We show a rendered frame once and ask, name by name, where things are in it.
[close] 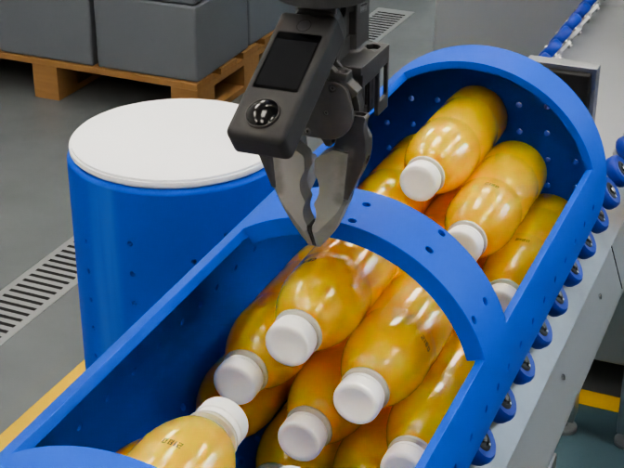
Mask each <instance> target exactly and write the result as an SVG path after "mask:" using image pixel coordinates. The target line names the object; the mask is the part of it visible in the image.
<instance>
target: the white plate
mask: <svg viewBox="0 0 624 468"><path fill-rule="evenodd" d="M238 106H239V104H235V103H230V102H226V101H219V100H211V99H199V98H171V99H159V100H151V101H145V102H139V103H134V104H130V105H125V106H122V107H119V108H115V109H112V110H108V111H105V112H103V113H100V114H99V115H97V116H95V117H93V118H91V119H89V120H88V121H86V122H85V123H83V124H82V125H81V126H80V127H78V128H77V129H76V131H75V132H74V133H73V134H72V136H71V139H70V142H69V150H70V155H71V158H72V159H73V161H74V162H75V163H76V164H77V165H78V166H79V167H80V168H82V169H83V170H85V171H86V172H87V173H88V174H90V175H92V176H95V177H98V178H100V179H103V180H106V181H109V182H112V183H116V184H120V185H125V186H130V187H137V188H145V189H190V188H199V187H207V186H212V185H217V184H221V183H226V182H229V181H232V180H236V179H239V178H242V177H245V176H248V175H251V174H253V173H255V172H257V171H259V170H261V169H262V168H264V166H263V164H262V162H261V159H260V157H259V155H256V154H251V153H244V152H238V151H236V150H235V149H234V147H233V145H232V143H231V141H230V139H229V137H228V133H227V130H228V126H229V124H230V122H231V120H232V118H233V116H234V113H235V111H236V109H237V108H238Z"/></svg>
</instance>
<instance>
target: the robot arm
mask: <svg viewBox="0 0 624 468"><path fill-rule="evenodd" d="M279 1H281V2H282V3H284V4H287V5H290V6H294V7H297V9H298V10H297V13H296V14H293V13H283V14H281V16H280V18H279V21H278V24H277V26H276V28H275V30H274V32H273V33H272V35H271V37H270V39H269V42H268V44H267V46H266V49H265V51H264V53H263V55H262V57H261V58H260V61H259V63H258V65H257V67H256V69H255V71H254V73H253V76H252V79H251V81H250V83H249V84H248V86H247V88H246V90H245V92H244V94H243V97H242V99H241V101H240V104H239V106H238V108H237V109H236V111H235V113H234V116H233V118H232V120H231V122H230V124H229V126H228V128H227V135H228V137H229V139H230V141H231V143H232V145H233V147H234V149H235V150H236V151H238V152H244V153H251V154H256V155H259V157H260V159H261V162H262V164H263V166H264V168H265V171H266V175H267V177H268V180H269V182H270V184H271V187H272V188H274V189H275V190H276V192H277V195H278V197H279V201H280V203H281V205H282V207H283V208H284V210H285V212H286V213H287V215H288V216H289V218H290V219H291V221H292V223H293V224H294V226H295V227H296V229H297V230H298V232H299V233H300V234H301V236H302V237H303V238H304V240H305V241H306V243H307V244H309V245H314V246H317V247H319V246H321V245H322V244H323V243H324V242H325V241H326V240H327V239H328V238H329V237H330V236H331V235H332V234H333V232H334V231H335V230H336V229H337V228H338V226H339V225H340V223H341V221H342V219H343V217H344V215H345V212H346V210H347V208H348V206H349V203H350V202H351V200H352V198H353V195H354V190H355V188H356V187H357V185H358V181H359V179H360V178H361V176H362V174H363V172H364V171H365V169H366V167H367V165H368V162H369V160H370V157H371V150H372V134H371V130H370V129H369V127H368V120H369V118H370V115H369V112H370V111H371V110H372V109H373V108H374V116H379V115H380V114H381V113H382V112H383V111H384V110H385V109H386V108H387V107H388V73H389V44H385V43H377V42H372V41H370V39H369V19H370V0H279ZM372 49H377V50H376V51H375V52H374V50H372ZM382 67H383V94H382V95H381V96H380V71H381V68H382ZM306 137H316V138H321V140H322V141H323V143H324V144H325V146H327V147H330V148H328V149H325V150H324V151H322V152H321V153H320V155H319V156H318V157H317V155H316V154H315V153H312V150H311V148H309V147H308V146H307V141H306ZM334 142H335V143H334ZM333 143H334V146H332V147H331V145H332V144H333ZM316 179H317V180H318V186H319V191H318V197H317V199H316V200H315V202H314V206H315V209H316V218H315V217H314V215H313V213H312V211H311V205H310V203H311V199H312V196H313V194H312V191H311V189H312V187H313V185H314V183H315V181H316Z"/></svg>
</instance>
